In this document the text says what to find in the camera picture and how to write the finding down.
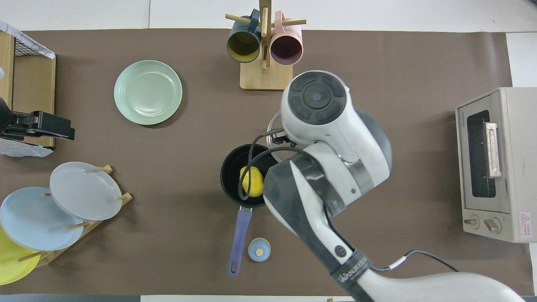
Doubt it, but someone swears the white checkered cloth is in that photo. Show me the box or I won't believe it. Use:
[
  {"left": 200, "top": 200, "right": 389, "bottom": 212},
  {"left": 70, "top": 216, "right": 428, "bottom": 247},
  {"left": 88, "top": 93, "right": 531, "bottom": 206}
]
[{"left": 0, "top": 20, "right": 56, "bottom": 60}]

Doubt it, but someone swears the pink ribbed mug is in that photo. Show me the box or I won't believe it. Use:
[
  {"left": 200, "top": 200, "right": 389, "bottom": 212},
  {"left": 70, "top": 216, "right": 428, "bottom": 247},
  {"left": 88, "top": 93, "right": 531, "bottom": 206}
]
[{"left": 270, "top": 10, "right": 304, "bottom": 67}]

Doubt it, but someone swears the white toaster oven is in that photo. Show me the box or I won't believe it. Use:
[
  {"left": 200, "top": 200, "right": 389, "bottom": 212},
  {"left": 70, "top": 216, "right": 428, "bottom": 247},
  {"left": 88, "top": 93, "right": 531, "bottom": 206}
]
[{"left": 455, "top": 87, "right": 537, "bottom": 244}]

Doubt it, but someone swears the wooden mug rack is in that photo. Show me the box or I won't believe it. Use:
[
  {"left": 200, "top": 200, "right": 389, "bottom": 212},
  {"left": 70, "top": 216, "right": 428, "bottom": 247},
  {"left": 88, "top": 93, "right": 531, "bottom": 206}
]
[{"left": 225, "top": 0, "right": 307, "bottom": 91}]

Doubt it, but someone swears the wooden base board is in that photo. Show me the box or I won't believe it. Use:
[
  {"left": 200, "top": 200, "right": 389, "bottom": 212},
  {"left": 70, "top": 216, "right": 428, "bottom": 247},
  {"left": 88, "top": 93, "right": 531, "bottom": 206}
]
[{"left": 13, "top": 56, "right": 57, "bottom": 148}]

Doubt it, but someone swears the mint green plate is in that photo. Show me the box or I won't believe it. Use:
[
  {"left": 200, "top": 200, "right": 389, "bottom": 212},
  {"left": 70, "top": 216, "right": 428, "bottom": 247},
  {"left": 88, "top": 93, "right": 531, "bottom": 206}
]
[{"left": 114, "top": 60, "right": 183, "bottom": 126}]

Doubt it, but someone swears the light blue plate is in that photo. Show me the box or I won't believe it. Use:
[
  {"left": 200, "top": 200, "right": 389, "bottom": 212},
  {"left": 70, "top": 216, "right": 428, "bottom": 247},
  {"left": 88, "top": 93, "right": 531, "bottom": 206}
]
[{"left": 0, "top": 187, "right": 85, "bottom": 252}]

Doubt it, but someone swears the wooden shelf board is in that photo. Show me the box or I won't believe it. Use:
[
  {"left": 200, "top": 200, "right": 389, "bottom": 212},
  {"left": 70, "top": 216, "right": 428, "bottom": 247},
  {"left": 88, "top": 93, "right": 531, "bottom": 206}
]
[{"left": 0, "top": 31, "right": 16, "bottom": 106}]

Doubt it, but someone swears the glass lid with blue knob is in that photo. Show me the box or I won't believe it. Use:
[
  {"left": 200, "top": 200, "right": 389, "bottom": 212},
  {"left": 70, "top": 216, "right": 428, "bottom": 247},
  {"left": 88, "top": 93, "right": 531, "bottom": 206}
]
[{"left": 267, "top": 110, "right": 294, "bottom": 162}]

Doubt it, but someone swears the small blue dome lid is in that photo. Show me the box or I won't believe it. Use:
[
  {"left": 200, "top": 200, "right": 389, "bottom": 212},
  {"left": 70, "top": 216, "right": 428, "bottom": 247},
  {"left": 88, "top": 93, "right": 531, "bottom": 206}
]
[{"left": 248, "top": 237, "right": 271, "bottom": 263}]

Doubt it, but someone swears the white patterned cloth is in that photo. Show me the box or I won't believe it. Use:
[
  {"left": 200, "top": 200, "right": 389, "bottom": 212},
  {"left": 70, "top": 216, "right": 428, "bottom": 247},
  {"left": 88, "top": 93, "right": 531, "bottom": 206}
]
[{"left": 0, "top": 138, "right": 55, "bottom": 158}]

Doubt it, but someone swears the wooden plate rack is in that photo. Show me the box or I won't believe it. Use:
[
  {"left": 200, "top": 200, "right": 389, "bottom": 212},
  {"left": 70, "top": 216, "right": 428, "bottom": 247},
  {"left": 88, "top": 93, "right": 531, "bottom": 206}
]
[{"left": 17, "top": 165, "right": 133, "bottom": 268}]

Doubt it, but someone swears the brown table mat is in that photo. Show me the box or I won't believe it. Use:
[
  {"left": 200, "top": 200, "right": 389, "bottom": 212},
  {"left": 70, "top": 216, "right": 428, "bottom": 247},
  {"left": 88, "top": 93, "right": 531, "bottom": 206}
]
[{"left": 0, "top": 29, "right": 534, "bottom": 297}]

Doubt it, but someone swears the yellow plate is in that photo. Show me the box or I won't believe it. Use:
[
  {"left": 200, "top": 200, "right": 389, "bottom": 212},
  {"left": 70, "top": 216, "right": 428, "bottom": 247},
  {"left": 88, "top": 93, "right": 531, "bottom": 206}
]
[{"left": 0, "top": 226, "right": 42, "bottom": 286}]

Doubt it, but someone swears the black wire basket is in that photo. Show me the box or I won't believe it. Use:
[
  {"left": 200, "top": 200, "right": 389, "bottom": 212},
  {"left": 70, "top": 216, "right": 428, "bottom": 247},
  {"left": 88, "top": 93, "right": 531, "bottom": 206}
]
[{"left": 13, "top": 36, "right": 49, "bottom": 60}]

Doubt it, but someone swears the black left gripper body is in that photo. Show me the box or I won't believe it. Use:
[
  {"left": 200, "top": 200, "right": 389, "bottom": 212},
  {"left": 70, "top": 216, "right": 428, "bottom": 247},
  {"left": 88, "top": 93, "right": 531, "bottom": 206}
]
[{"left": 0, "top": 98, "right": 20, "bottom": 138}]

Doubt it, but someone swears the dark blue saucepan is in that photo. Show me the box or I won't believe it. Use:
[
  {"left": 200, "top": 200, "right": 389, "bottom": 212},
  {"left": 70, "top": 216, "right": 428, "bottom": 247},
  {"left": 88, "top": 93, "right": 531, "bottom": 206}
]
[{"left": 220, "top": 143, "right": 281, "bottom": 277}]

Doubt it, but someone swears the pale grey plate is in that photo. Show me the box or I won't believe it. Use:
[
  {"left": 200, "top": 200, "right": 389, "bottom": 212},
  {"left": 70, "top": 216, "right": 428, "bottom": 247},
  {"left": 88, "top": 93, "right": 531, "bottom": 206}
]
[{"left": 50, "top": 161, "right": 123, "bottom": 221}]

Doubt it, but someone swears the dark teal mug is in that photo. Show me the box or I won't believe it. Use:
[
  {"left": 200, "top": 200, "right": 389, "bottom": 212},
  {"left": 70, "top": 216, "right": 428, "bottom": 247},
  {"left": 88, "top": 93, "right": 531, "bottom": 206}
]
[{"left": 227, "top": 9, "right": 262, "bottom": 64}]

